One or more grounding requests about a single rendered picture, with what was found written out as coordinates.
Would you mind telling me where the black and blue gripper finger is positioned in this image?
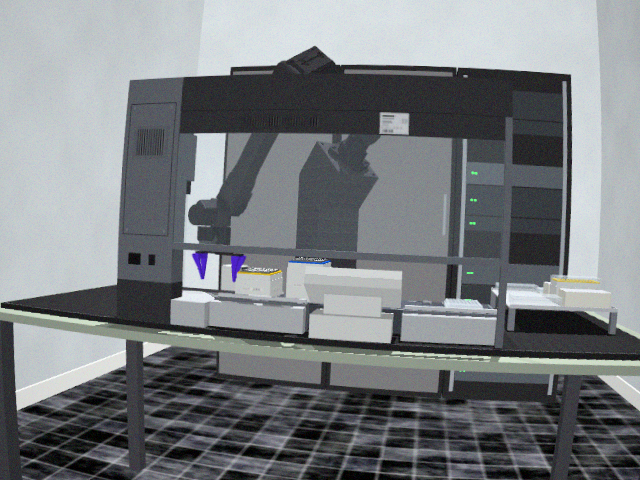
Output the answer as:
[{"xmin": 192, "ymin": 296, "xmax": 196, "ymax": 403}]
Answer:
[
  {"xmin": 192, "ymin": 253, "xmax": 208, "ymax": 279},
  {"xmin": 231, "ymin": 256, "xmax": 246, "ymax": 282}
]

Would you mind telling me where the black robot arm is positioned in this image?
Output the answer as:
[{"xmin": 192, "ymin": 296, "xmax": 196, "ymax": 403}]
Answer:
[{"xmin": 272, "ymin": 46, "xmax": 338, "ymax": 74}]

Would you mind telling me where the white ready panel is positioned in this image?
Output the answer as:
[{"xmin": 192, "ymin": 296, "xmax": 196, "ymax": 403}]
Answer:
[{"xmin": 221, "ymin": 265, "xmax": 249, "ymax": 293}]

